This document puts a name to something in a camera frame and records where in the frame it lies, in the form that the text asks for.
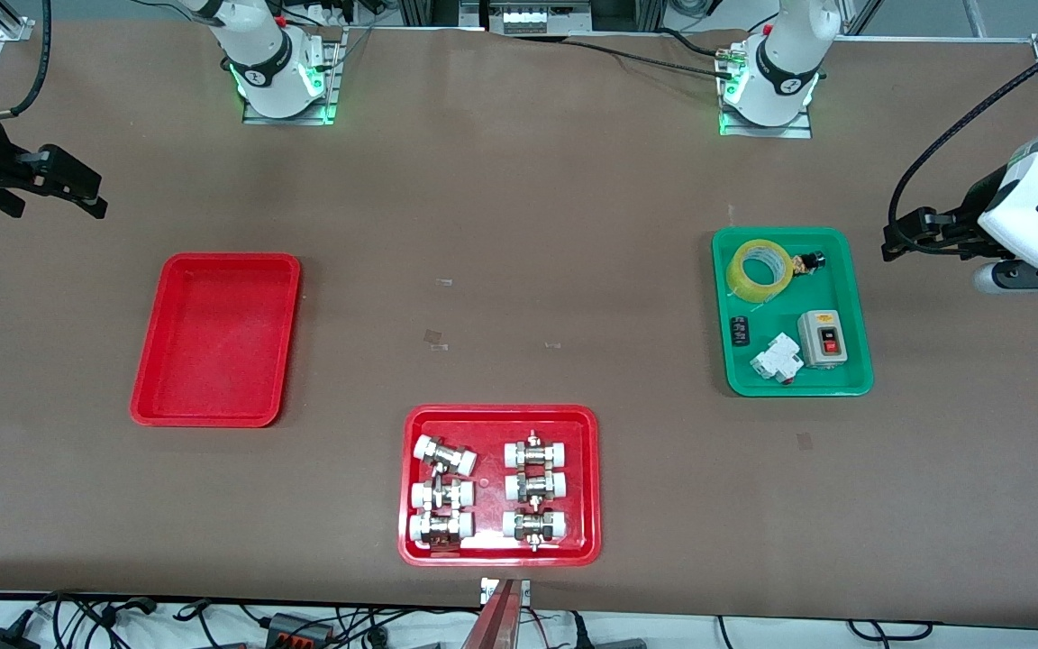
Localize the white circuit breaker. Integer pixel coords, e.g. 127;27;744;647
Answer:
750;333;804;387

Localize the white terminal strip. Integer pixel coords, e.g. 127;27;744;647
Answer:
487;0;594;35

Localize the red metal profile bar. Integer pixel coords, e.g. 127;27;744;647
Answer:
460;577;532;649

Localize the white metal pipe fitting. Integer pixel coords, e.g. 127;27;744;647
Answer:
502;507;569;551
504;431;570;470
410;478;475;512
505;469;569;504
408;511;475;549
414;435;478;476

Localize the black cable on table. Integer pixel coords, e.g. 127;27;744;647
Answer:
564;29;741;78

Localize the empty red plastic tray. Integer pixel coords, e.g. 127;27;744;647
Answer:
130;252;302;428

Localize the red tray holding fittings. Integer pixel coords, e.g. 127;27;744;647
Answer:
397;405;602;567

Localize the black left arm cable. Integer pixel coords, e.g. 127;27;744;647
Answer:
888;27;1038;255

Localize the black orange power adapter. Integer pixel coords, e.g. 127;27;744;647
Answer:
265;612;336;646

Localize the yellow tape roll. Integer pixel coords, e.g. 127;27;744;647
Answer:
725;239;793;303

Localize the grey push-button switch box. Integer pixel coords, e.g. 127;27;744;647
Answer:
797;309;848;370

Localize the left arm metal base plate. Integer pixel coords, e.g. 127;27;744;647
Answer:
719;45;814;139

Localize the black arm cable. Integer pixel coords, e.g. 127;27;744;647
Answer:
888;27;1038;255
0;0;52;123

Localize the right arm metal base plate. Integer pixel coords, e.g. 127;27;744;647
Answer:
242;27;345;125

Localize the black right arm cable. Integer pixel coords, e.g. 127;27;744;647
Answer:
0;0;52;123

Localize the green plastic tray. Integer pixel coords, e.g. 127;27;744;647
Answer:
712;227;874;398

